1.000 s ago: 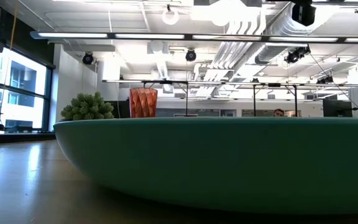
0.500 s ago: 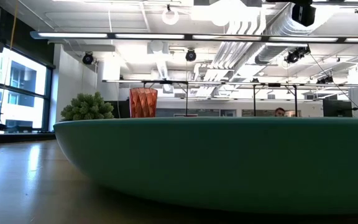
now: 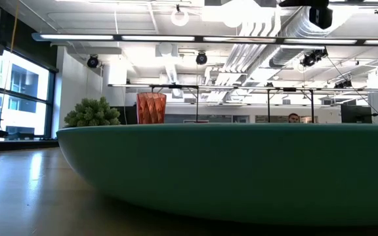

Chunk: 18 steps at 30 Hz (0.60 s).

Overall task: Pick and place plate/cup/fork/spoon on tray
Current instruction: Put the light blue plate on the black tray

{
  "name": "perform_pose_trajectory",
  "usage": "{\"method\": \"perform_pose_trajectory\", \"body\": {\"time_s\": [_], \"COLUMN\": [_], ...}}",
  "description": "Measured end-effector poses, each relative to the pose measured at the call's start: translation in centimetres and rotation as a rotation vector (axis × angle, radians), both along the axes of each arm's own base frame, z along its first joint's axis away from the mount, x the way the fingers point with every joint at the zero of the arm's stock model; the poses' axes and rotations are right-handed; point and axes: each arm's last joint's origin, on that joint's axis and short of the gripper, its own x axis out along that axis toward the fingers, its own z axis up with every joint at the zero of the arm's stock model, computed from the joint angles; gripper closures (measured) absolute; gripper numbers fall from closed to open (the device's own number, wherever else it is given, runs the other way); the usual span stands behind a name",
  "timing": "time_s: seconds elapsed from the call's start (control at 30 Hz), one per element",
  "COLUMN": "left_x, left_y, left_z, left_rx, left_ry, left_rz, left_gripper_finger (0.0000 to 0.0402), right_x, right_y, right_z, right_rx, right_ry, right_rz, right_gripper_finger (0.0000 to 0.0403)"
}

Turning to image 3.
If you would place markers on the silver ceiling air duct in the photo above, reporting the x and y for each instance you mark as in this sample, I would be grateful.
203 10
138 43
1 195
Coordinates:
294 36

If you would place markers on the black computer monitor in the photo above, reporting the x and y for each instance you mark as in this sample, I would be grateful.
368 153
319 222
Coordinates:
356 114

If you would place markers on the black workstation frame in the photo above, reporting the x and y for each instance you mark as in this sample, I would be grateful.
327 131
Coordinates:
197 105
312 105

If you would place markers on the small green artificial plant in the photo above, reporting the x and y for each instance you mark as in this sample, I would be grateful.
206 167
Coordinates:
92 113

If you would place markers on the black overhead camera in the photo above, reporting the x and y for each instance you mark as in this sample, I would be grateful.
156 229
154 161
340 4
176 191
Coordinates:
321 16

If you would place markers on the teal round plate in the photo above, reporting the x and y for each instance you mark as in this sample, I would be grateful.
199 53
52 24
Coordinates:
228 170

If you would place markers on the long ceiling light strip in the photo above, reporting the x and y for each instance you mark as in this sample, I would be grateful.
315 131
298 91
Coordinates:
159 38

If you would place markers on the black aluminium table frame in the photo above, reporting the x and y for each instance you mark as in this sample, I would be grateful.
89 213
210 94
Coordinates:
25 145

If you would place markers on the person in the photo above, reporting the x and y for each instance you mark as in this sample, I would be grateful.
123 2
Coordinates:
294 118

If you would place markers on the red faceted cup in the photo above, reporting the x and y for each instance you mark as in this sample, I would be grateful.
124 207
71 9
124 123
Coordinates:
151 108

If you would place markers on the large office window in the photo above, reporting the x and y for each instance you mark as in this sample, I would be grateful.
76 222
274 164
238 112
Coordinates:
25 95

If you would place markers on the black round ceiling camera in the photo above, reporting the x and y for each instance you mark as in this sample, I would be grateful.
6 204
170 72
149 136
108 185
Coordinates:
201 58
92 61

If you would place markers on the black ceiling camera cluster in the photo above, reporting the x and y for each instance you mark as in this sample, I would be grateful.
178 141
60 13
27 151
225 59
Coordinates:
312 58

